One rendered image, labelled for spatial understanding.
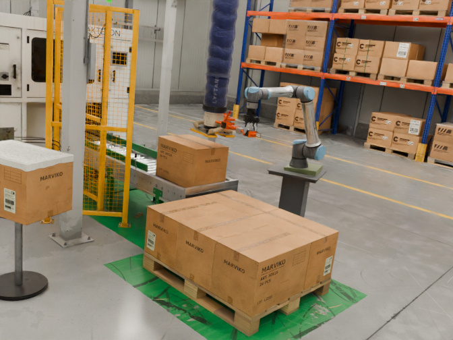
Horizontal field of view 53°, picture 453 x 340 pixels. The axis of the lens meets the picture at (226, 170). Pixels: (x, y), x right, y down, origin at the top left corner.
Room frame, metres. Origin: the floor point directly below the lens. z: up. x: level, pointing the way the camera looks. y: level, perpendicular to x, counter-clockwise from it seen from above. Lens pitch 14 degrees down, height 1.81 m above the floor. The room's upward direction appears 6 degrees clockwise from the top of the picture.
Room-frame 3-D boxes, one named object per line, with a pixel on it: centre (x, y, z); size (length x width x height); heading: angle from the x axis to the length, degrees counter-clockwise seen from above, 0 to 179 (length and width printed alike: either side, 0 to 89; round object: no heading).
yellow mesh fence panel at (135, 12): (4.27, 1.34, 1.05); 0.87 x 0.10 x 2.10; 99
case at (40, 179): (2.97, 1.41, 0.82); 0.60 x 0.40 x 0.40; 66
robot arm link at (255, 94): (3.73, -0.15, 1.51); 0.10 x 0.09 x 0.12; 135
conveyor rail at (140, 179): (4.68, 1.20, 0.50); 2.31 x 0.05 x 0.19; 47
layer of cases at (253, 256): (3.45, -0.17, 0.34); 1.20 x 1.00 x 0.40; 47
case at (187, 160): (4.35, 0.35, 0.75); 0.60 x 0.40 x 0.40; 45
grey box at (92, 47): (3.96, 1.28, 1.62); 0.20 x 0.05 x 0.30; 47
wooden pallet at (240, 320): (3.45, -0.17, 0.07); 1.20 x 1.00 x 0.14; 47
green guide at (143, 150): (5.35, 1.05, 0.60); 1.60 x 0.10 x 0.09; 47
